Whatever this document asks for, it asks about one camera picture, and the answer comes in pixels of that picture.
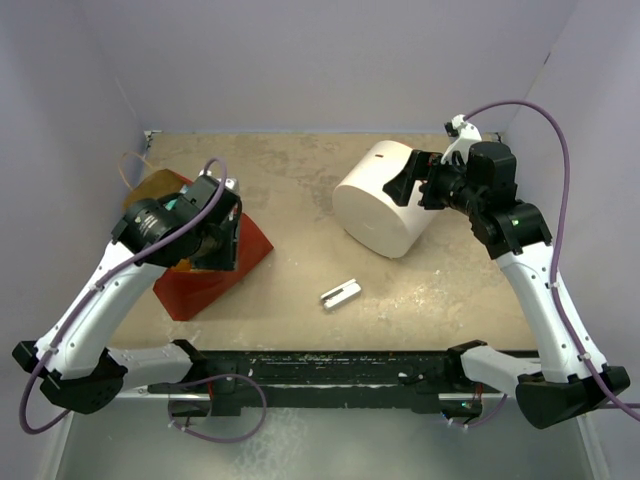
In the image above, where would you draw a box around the small white stapler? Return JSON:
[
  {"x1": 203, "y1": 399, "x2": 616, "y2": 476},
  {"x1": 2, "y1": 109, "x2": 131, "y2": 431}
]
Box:
[{"x1": 320, "y1": 278, "x2": 362, "y2": 312}]

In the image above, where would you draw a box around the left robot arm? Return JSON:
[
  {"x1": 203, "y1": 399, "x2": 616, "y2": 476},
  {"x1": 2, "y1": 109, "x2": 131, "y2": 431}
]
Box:
[{"x1": 12, "y1": 173, "x2": 242, "y2": 414}]

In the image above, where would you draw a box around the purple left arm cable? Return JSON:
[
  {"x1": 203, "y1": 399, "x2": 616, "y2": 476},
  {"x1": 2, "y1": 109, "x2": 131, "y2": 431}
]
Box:
[{"x1": 19, "y1": 158, "x2": 229, "y2": 435}]

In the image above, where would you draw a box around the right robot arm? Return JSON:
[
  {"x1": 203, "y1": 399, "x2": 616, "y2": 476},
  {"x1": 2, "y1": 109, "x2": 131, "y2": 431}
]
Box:
[{"x1": 382, "y1": 141, "x2": 630, "y2": 429}]

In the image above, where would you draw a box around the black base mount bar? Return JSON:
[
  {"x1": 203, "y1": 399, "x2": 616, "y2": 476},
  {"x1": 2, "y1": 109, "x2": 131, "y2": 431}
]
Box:
[{"x1": 149, "y1": 350, "x2": 494, "y2": 416}]

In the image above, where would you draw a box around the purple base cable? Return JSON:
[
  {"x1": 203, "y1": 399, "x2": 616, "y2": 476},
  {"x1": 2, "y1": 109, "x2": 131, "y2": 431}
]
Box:
[
  {"x1": 444, "y1": 392, "x2": 509, "y2": 430},
  {"x1": 167, "y1": 373, "x2": 269, "y2": 444}
]

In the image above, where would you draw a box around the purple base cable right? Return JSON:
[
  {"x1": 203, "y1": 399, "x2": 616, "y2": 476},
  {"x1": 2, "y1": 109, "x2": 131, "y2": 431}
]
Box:
[{"x1": 444, "y1": 392, "x2": 509, "y2": 430}]

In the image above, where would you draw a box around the teal white snack packet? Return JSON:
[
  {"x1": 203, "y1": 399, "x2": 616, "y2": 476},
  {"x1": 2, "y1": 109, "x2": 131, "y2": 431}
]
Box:
[{"x1": 164, "y1": 193, "x2": 181, "y2": 211}]

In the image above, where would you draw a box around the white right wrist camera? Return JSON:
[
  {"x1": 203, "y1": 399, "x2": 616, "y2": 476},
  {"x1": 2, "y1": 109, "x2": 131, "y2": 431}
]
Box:
[{"x1": 442, "y1": 114, "x2": 482, "y2": 163}]

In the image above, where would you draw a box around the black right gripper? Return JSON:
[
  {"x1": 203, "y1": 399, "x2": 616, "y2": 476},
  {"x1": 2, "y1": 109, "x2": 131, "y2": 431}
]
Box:
[{"x1": 384, "y1": 148, "x2": 485, "y2": 217}]

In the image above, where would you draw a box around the red paper bag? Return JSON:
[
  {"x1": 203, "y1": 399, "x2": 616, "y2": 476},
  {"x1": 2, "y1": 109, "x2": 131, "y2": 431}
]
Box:
[{"x1": 117, "y1": 153, "x2": 273, "y2": 321}]

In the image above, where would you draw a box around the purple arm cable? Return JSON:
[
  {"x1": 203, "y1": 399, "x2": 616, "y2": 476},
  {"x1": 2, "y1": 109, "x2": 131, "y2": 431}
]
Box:
[
  {"x1": 19, "y1": 158, "x2": 229, "y2": 435},
  {"x1": 462, "y1": 101, "x2": 640, "y2": 421}
]

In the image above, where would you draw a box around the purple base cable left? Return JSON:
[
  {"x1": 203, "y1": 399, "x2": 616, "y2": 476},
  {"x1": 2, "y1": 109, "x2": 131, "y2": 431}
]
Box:
[{"x1": 167, "y1": 373, "x2": 269, "y2": 444}]

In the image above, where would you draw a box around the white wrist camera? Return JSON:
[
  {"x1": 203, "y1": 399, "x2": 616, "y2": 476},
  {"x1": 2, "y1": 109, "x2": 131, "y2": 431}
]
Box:
[
  {"x1": 442, "y1": 114, "x2": 482, "y2": 163},
  {"x1": 199, "y1": 170, "x2": 240, "y2": 195}
]

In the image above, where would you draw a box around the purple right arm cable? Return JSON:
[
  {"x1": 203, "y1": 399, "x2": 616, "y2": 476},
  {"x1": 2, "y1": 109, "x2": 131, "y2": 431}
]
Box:
[{"x1": 462, "y1": 101, "x2": 640, "y2": 421}]

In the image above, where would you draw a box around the white cylindrical bin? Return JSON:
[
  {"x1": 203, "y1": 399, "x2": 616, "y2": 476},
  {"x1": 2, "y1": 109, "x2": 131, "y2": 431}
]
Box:
[{"x1": 332, "y1": 140, "x2": 437, "y2": 259}]

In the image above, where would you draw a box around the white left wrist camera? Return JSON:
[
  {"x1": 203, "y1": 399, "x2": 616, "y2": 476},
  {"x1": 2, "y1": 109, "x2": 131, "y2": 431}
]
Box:
[{"x1": 199, "y1": 170, "x2": 240, "y2": 195}]

